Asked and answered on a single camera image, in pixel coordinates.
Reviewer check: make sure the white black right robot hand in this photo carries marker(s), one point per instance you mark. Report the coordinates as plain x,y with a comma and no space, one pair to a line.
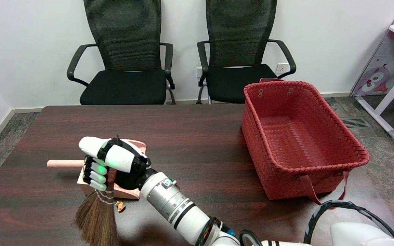
121,159

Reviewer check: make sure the small tan paper ball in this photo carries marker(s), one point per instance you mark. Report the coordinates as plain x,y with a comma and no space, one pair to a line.
119,205

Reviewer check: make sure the brown straw hand broom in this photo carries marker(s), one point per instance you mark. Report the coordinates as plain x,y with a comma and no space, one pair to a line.
97,218

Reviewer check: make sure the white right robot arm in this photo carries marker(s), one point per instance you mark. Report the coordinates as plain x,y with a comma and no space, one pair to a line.
176,205

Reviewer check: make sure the wooden dustpan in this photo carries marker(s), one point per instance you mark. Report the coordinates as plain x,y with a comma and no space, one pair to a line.
63,164

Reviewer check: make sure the black mesh office chair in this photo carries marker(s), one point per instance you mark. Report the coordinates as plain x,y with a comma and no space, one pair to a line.
241,34
125,34

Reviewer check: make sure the red woven basket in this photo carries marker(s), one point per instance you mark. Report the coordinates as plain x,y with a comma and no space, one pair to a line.
296,136

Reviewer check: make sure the floor vent grille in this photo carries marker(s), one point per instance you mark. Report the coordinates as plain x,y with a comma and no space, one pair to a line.
354,122

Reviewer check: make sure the owl print side panel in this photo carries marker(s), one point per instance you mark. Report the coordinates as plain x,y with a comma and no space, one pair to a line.
378,75

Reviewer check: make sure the white wall socket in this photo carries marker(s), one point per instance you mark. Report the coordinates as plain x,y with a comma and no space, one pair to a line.
199,71
281,67

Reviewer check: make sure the white desk frame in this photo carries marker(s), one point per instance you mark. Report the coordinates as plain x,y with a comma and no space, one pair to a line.
388,99

